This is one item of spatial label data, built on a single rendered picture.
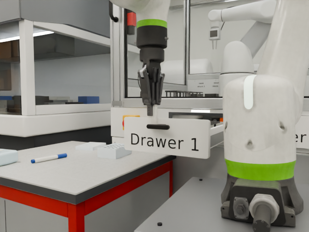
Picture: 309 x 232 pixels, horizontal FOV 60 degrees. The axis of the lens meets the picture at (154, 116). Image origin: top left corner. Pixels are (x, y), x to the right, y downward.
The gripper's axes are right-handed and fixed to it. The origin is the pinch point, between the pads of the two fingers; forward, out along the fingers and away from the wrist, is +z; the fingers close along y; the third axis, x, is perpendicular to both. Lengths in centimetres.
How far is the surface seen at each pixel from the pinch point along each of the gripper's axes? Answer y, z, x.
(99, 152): -7.7, 15.4, -27.8
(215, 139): -13.8, 8.0, 16.0
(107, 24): -74, -55, -77
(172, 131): -1.1, 4.5, 6.5
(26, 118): -12, 4, -77
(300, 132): -33, 6, 40
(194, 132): -1.1, 4.3, 13.4
